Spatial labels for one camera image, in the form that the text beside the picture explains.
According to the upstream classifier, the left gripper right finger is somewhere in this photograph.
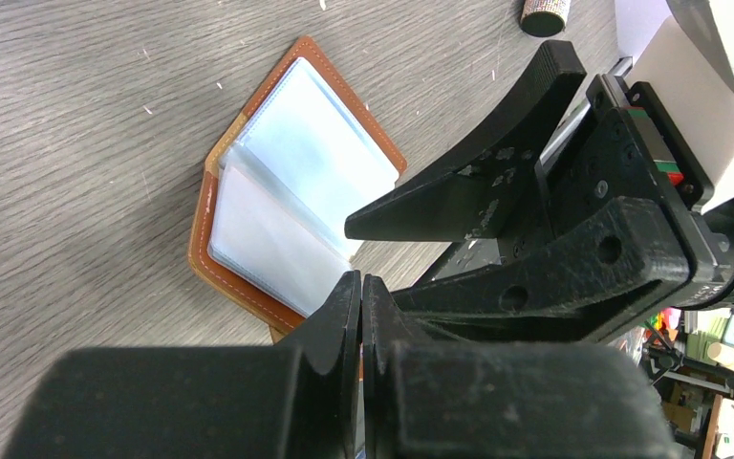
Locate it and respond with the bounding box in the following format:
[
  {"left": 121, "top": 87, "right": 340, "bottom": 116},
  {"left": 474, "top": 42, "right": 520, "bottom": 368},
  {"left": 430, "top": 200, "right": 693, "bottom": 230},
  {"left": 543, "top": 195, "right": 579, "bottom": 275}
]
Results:
[{"left": 362, "top": 275, "right": 677, "bottom": 458}]

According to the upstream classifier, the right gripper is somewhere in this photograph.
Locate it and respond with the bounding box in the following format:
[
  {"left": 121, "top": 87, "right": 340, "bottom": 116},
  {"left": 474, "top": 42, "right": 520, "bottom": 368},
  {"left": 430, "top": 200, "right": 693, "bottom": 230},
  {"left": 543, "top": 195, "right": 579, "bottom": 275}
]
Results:
[{"left": 344, "top": 40, "right": 722, "bottom": 343}]

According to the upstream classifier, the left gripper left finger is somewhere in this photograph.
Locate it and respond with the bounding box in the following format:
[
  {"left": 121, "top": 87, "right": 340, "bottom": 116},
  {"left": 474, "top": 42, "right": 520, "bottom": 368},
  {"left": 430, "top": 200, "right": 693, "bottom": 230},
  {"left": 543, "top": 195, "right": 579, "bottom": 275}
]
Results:
[{"left": 5, "top": 271, "right": 361, "bottom": 458}]

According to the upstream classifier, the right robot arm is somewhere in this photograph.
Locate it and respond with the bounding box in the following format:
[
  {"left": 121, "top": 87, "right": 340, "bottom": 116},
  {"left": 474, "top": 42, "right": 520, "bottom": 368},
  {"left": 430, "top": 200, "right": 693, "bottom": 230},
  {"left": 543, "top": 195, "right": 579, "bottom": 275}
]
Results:
[{"left": 345, "top": 1, "right": 734, "bottom": 344}]

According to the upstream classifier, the glitter tube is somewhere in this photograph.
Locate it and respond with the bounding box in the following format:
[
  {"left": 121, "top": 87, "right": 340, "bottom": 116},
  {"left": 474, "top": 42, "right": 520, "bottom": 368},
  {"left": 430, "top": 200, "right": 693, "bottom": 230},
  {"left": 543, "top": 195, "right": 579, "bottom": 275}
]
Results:
[{"left": 520, "top": 0, "right": 572, "bottom": 38}]

